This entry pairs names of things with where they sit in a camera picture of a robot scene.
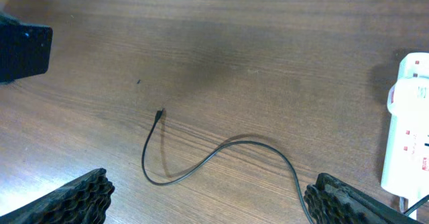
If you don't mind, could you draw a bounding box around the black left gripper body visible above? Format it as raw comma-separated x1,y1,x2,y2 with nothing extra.
1,12,53,83

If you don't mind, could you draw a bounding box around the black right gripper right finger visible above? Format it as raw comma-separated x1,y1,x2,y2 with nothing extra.
304,173,419,224

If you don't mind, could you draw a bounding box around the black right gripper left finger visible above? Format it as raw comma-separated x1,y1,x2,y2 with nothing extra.
1,168,115,224

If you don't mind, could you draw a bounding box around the black charger cable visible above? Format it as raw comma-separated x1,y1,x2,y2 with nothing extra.
141,108,316,224

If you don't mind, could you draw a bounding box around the white power strip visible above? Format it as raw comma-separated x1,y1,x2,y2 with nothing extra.
381,52,428,200

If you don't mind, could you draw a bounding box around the white power strip cord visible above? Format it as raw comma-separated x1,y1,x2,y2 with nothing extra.
397,195,418,221

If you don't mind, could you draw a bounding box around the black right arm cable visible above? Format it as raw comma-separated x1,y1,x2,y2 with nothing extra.
402,194,429,217

